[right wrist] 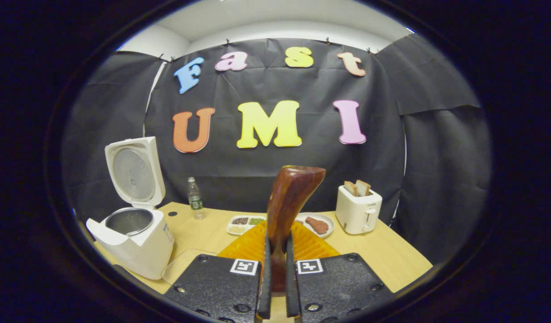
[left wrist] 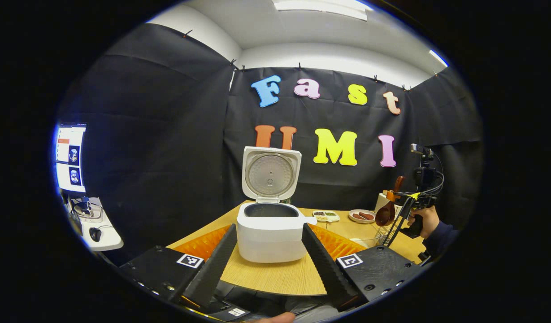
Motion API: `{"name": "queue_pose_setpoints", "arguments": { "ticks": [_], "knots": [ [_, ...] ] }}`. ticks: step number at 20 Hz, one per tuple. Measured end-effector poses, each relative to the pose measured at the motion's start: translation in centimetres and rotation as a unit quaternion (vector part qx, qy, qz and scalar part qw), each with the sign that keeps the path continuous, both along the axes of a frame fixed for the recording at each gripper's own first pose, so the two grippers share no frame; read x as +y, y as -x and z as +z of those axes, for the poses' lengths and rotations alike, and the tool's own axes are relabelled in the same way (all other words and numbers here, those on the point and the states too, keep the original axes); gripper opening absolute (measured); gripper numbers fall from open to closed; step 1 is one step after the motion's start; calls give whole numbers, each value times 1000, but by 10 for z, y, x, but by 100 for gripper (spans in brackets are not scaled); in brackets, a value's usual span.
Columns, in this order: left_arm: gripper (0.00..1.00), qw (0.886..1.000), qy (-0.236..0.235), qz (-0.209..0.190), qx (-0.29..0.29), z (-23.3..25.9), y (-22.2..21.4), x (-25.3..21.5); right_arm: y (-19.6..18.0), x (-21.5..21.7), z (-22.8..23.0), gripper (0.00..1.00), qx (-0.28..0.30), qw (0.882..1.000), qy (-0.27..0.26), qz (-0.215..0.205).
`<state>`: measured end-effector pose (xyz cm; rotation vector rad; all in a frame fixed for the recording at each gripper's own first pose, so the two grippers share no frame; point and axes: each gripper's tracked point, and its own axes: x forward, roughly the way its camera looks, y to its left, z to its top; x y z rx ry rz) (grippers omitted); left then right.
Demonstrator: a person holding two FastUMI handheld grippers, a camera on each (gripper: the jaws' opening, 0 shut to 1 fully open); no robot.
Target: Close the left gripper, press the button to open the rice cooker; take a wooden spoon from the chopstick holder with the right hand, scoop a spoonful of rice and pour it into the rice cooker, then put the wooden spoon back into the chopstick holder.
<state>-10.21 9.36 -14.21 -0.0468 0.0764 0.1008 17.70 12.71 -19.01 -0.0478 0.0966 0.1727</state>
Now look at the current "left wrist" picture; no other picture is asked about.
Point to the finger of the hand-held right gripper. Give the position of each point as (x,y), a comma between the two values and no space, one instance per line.
(407,197)

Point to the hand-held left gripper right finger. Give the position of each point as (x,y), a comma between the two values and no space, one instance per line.
(324,269)

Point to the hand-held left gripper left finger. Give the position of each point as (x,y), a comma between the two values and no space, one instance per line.
(212,264)

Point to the brown wooden spoon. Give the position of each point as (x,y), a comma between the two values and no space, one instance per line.
(386,213)

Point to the white rice cooker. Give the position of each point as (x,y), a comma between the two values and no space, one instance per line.
(268,233)

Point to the cream toaster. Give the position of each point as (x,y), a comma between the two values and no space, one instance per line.
(380,202)

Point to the brown meat piece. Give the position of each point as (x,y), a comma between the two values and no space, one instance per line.
(367,215)
(357,216)

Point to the round white plate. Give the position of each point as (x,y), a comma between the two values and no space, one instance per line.
(361,220)

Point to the white divided dish of beans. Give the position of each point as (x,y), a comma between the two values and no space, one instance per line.
(325,216)

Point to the black backdrop cloth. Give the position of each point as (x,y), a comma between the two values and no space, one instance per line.
(167,157)

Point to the black computer mouse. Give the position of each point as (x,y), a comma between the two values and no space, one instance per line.
(95,234)

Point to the small ceiling light panel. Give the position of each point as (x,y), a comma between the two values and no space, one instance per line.
(439,58)

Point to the white side desk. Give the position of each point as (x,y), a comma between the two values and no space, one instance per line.
(96,224)

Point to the computer monitor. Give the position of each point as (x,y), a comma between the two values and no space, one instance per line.
(70,157)

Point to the large ceiling light panel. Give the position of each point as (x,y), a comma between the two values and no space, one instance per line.
(320,8)

